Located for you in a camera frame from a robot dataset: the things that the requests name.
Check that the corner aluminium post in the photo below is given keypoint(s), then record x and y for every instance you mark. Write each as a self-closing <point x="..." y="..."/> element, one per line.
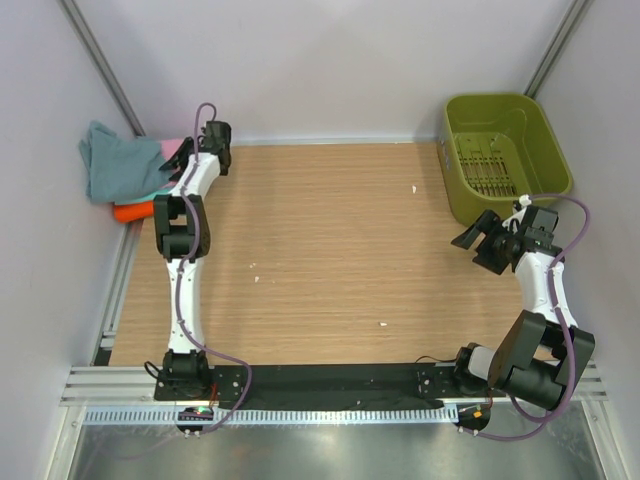
<point x="560" y="40"/>
<point x="100" y="62"/>

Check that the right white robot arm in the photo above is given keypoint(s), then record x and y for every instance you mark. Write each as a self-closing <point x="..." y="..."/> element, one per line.
<point x="545" y="352"/>

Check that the left corner aluminium post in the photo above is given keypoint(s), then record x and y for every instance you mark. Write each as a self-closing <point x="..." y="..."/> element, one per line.
<point x="100" y="62"/>

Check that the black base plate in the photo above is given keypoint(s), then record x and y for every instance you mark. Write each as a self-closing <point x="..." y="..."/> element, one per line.
<point x="348" y="387"/>

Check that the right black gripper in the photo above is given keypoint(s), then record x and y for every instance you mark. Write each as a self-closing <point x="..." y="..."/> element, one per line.
<point x="487" y="221"/>

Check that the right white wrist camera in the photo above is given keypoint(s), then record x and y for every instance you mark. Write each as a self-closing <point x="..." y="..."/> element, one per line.
<point x="513" y="222"/>

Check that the left aluminium rail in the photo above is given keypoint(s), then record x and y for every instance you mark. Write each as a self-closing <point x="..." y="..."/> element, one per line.
<point x="116" y="294"/>

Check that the turquoise folded t-shirt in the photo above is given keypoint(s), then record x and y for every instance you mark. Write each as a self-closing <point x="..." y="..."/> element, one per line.
<point x="147" y="198"/>

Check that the aluminium rail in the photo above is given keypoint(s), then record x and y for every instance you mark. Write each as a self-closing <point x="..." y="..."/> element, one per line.
<point x="105" y="385"/>
<point x="116" y="294"/>

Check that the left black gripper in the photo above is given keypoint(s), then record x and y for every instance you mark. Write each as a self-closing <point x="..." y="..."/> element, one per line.
<point x="180" y="159"/>

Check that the pink folded t-shirt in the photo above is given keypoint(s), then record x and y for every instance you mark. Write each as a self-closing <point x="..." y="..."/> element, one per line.
<point x="170" y="147"/>

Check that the orange folded t-shirt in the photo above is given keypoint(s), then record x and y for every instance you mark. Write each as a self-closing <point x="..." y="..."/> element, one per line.
<point x="133" y="212"/>

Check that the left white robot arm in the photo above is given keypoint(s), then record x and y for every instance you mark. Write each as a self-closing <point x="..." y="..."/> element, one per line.
<point x="183" y="239"/>

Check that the right corner aluminium post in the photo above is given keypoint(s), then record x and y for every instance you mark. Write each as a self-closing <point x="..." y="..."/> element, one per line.
<point x="560" y="40"/>

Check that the front aluminium rail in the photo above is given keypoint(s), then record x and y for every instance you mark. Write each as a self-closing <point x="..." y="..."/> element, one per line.
<point x="105" y="385"/>

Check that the grey-blue t-shirt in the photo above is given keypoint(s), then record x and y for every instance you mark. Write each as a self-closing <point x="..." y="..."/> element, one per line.
<point x="121" y="170"/>

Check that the green plastic basket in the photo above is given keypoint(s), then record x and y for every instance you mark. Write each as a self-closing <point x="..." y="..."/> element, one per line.
<point x="494" y="148"/>

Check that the white slotted cable duct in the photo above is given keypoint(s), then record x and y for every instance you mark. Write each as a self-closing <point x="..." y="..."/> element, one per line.
<point x="184" y="416"/>

